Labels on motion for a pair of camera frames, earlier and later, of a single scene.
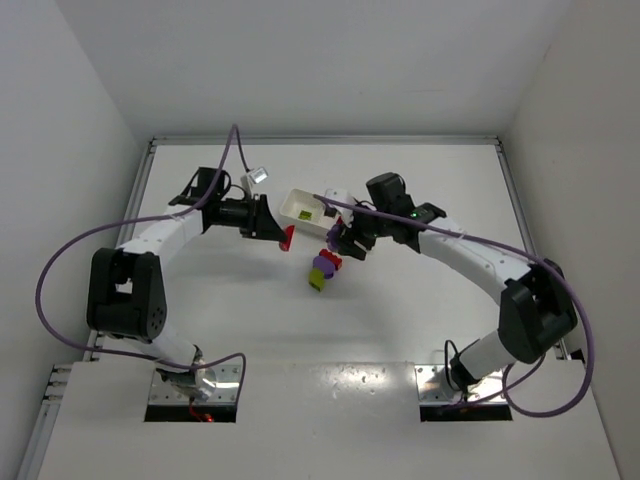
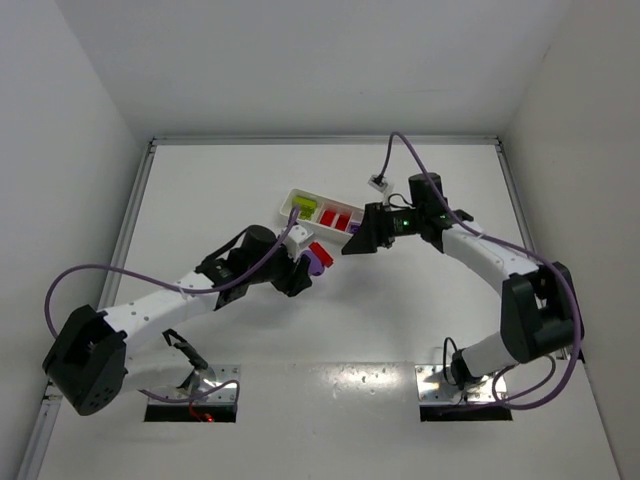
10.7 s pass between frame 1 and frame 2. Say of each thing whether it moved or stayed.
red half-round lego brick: moved
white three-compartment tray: stayed
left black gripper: moved
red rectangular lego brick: moved
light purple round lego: moved
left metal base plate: stayed
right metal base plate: stayed
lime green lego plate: moved
